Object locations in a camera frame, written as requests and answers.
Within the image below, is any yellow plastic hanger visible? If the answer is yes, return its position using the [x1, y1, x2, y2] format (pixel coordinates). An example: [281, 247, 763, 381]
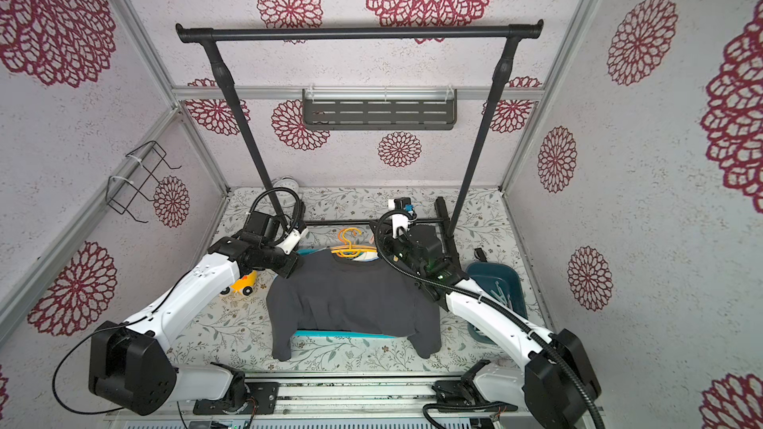
[329, 228, 379, 262]

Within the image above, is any dark grey t-shirt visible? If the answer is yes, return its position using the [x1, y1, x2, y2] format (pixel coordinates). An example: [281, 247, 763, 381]
[266, 250, 442, 361]

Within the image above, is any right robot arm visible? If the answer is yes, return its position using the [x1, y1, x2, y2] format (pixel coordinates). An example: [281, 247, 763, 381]
[374, 218, 605, 428]

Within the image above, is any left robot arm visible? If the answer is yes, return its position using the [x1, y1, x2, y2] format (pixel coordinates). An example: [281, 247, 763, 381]
[87, 214, 307, 416]

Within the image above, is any orange plastic hanger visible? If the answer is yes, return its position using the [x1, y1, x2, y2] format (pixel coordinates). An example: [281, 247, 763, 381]
[333, 228, 364, 252]

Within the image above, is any colourful clothespins pile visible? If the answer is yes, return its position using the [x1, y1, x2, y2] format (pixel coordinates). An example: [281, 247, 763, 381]
[473, 275, 525, 311]

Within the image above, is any yellow plush toy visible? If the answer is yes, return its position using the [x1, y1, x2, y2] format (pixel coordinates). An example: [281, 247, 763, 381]
[220, 271, 258, 296]

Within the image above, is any white alarm clock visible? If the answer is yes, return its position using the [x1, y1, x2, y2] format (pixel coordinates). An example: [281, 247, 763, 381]
[273, 177, 300, 192]

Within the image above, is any dark teal clothespin bin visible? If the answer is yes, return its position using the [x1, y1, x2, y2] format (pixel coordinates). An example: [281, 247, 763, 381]
[466, 261, 528, 319]

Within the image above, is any teal laundry basket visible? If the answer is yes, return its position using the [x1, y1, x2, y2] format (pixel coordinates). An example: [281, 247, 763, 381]
[294, 248, 397, 340]

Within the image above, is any black clothes rack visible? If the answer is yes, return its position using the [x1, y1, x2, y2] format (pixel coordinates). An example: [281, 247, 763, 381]
[175, 20, 544, 263]

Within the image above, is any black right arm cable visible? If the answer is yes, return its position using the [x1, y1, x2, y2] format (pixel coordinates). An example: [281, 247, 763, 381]
[374, 209, 606, 429]

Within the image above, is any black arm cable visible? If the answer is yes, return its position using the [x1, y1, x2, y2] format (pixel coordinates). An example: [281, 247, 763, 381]
[374, 209, 606, 429]
[246, 186, 305, 234]

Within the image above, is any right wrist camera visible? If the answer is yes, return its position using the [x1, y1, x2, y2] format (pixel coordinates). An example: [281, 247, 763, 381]
[389, 197, 416, 238]

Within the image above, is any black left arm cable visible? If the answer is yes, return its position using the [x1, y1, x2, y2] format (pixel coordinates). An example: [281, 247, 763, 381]
[246, 186, 305, 234]

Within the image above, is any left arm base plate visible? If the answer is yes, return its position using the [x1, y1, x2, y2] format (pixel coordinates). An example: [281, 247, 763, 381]
[193, 381, 280, 416]

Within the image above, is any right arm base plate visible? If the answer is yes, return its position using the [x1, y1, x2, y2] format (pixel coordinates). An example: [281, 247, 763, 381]
[432, 379, 519, 412]

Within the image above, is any black wire wall basket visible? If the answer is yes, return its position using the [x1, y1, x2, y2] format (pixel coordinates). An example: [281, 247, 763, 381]
[103, 140, 188, 226]

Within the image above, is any black wall shelf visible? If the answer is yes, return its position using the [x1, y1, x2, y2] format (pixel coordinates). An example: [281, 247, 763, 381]
[302, 89, 457, 131]

